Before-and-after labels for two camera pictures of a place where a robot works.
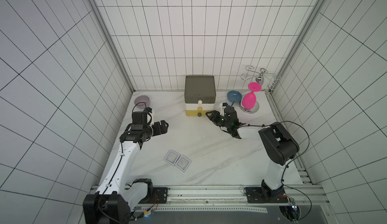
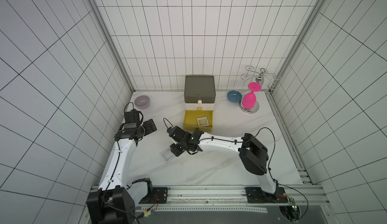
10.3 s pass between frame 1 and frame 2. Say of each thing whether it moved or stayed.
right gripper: moved
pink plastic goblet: stayed
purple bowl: stayed
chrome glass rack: stayed
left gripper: moved
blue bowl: stayed
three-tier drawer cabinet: moved
